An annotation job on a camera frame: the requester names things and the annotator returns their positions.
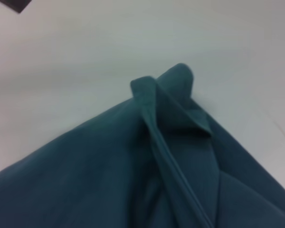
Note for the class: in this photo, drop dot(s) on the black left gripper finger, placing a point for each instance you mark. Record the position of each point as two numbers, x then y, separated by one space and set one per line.
16 6

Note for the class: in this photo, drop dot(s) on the teal blue t-shirt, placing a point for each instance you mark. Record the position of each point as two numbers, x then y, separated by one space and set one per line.
133 166

